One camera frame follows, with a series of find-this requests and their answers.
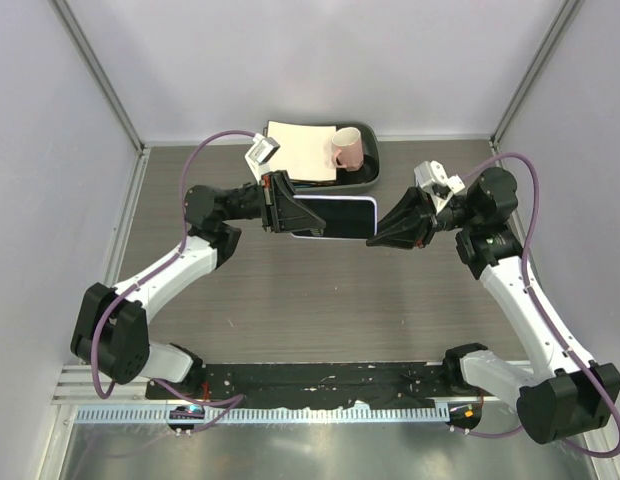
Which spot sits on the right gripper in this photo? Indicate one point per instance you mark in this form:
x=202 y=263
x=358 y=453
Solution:
x=399 y=228

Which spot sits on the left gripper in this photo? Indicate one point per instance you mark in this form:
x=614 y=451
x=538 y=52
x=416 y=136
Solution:
x=289 y=216

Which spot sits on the phone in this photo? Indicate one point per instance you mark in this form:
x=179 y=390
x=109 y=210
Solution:
x=347 y=217

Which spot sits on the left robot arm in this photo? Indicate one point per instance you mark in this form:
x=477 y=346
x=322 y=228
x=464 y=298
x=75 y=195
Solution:
x=112 y=329

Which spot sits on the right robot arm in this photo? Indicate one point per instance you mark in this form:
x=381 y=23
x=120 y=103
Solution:
x=564 y=392

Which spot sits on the cream notebook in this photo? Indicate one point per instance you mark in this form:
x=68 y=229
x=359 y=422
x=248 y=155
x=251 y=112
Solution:
x=305 y=151

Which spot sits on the dark green tray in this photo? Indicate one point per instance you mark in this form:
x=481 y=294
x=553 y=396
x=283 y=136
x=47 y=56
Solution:
x=347 y=182

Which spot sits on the pink mug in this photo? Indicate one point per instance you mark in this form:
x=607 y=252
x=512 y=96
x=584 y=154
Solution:
x=347 y=149

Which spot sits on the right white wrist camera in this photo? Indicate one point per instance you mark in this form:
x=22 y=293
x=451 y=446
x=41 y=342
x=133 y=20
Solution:
x=431 y=177

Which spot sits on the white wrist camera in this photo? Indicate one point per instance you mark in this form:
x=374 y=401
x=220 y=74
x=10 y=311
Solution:
x=431 y=177
x=259 y=155

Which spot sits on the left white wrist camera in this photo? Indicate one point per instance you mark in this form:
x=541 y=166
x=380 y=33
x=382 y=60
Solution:
x=259 y=155

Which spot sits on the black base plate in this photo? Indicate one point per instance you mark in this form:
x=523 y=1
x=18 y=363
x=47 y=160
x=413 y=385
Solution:
x=327 y=386

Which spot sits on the slotted cable duct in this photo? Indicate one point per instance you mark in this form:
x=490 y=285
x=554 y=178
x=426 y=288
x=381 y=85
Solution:
x=183 y=414

